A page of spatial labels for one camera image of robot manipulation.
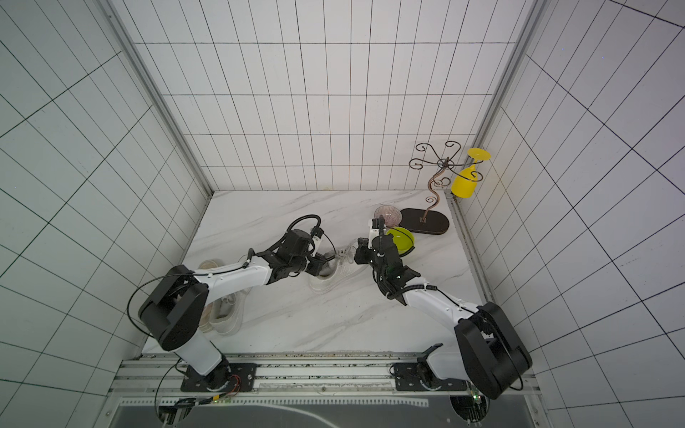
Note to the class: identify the aluminium rail frame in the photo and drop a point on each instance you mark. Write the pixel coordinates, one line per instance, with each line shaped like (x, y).
(153, 382)

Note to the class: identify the lime green plastic bowl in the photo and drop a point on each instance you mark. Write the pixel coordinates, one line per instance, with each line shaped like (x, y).
(403, 240)

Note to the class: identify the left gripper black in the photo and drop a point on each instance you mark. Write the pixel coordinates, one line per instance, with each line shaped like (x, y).
(316, 268)

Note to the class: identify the black oval stand base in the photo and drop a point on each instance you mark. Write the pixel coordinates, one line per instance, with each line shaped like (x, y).
(426, 222)

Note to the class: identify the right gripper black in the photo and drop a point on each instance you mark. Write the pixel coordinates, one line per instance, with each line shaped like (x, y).
(367, 254)

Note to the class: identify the pink marbled bowl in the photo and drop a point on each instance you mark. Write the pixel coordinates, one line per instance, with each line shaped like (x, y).
(391, 215)

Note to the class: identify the beige shoe near wall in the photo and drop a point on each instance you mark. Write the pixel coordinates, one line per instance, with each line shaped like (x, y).
(211, 264)

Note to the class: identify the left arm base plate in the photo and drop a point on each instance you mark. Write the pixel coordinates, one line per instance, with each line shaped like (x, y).
(238, 377)

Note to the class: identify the yellow plastic goblet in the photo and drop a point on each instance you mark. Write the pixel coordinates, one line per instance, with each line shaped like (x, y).
(465, 183)

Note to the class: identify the white sneaker with laces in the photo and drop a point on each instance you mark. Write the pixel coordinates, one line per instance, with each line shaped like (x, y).
(334, 272)

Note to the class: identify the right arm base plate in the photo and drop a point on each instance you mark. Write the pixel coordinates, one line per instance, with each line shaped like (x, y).
(412, 377)

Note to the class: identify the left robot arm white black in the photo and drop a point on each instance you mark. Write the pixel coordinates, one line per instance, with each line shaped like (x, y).
(172, 312)

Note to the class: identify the curly metal cup stand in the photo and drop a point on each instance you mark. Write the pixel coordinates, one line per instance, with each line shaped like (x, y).
(446, 168)

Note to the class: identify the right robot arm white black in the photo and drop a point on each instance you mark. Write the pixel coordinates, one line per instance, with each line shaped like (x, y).
(489, 354)

